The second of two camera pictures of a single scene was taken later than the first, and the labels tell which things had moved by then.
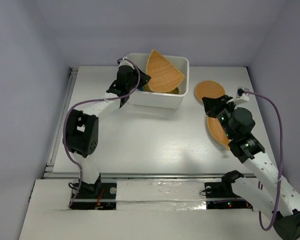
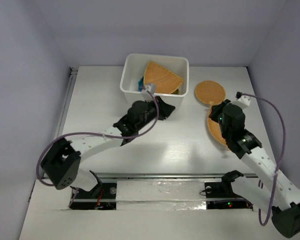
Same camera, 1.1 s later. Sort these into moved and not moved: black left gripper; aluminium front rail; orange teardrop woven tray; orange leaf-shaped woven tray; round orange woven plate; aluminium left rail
Moved: orange teardrop woven tray; black left gripper
Not moved: orange leaf-shaped woven tray; aluminium left rail; round orange woven plate; aluminium front rail
